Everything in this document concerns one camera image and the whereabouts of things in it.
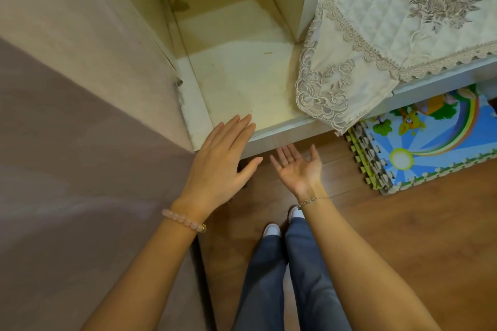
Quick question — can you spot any person's right hand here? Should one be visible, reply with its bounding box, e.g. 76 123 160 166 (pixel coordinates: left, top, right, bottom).
269 142 328 204

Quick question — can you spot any person's left hand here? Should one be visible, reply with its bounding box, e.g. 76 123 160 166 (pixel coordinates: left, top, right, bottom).
173 113 265 220

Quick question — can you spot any person's right forearm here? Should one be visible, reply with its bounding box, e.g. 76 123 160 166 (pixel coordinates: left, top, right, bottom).
299 197 442 331

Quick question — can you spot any person's left forearm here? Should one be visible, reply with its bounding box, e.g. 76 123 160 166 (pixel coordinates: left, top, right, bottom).
81 202 210 331

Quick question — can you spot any person's right leg in jeans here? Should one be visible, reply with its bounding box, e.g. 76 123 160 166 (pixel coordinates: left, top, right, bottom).
285 216 352 331

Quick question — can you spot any person's leg in jeans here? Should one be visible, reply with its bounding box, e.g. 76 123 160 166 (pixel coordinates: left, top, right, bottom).
232 233 290 331
285 216 352 331

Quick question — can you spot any person's left leg in jeans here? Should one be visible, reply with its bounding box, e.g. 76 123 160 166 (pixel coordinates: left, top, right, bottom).
232 233 290 331

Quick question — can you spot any cream dressing table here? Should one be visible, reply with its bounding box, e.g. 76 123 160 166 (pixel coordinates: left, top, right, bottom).
95 0 497 160

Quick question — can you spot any dark brown wooden trim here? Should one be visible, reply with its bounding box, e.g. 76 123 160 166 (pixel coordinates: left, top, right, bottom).
189 235 216 331

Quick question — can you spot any colourful foam puzzle mat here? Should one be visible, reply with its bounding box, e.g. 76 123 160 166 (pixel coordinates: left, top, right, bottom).
345 84 497 195

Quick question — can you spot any quilted lace table cloth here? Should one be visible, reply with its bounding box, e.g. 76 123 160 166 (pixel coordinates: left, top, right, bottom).
295 0 497 137

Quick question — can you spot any thin silver chain bracelet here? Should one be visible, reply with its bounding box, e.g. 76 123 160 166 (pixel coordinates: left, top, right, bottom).
297 197 331 209

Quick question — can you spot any pink bead bracelet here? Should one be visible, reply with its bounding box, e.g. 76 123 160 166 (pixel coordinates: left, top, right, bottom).
162 208 207 233

